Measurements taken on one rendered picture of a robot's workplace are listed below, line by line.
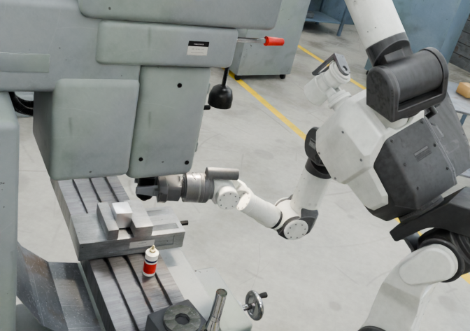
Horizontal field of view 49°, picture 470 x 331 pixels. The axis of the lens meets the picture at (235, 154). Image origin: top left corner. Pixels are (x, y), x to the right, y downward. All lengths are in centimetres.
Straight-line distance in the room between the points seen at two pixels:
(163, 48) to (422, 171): 65
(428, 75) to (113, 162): 73
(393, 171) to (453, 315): 241
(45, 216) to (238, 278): 124
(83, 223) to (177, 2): 87
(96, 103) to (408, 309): 91
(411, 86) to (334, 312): 217
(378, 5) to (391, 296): 72
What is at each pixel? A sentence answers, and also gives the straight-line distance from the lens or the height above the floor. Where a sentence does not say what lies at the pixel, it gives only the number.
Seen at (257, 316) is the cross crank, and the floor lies 59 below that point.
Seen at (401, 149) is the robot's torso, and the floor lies 158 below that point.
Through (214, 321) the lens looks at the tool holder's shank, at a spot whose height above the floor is 121.
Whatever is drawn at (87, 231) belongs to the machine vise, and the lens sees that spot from 171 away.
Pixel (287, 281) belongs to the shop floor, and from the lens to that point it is 322.
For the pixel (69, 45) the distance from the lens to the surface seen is 112.
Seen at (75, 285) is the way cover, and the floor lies 84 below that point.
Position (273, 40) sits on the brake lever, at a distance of 131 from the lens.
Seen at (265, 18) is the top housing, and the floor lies 176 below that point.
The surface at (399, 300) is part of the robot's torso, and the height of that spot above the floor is 120.
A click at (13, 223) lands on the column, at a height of 132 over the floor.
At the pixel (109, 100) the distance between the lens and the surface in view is 118.
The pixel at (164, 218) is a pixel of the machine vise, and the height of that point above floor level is 97.
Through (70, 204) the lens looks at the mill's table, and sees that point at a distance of 194.
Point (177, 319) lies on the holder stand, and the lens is 131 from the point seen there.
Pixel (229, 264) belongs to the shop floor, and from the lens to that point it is 320.
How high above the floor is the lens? 204
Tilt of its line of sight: 28 degrees down
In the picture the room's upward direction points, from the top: 14 degrees clockwise
